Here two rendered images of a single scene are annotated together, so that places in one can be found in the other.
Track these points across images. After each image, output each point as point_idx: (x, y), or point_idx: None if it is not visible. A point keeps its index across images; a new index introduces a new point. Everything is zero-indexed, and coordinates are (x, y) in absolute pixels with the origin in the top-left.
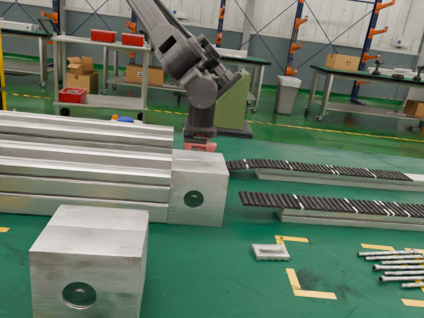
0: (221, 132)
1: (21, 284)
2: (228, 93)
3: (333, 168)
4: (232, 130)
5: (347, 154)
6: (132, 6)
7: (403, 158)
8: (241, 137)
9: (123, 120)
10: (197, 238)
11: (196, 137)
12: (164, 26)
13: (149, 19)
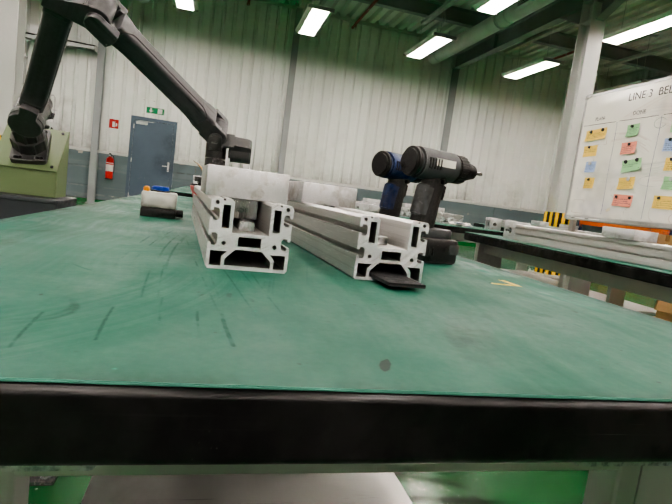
0: (67, 202)
1: None
2: (62, 155)
3: None
4: (69, 198)
5: (137, 199)
6: (174, 79)
7: (135, 196)
8: (73, 204)
9: (168, 187)
10: None
11: (110, 205)
12: (209, 104)
13: (196, 96)
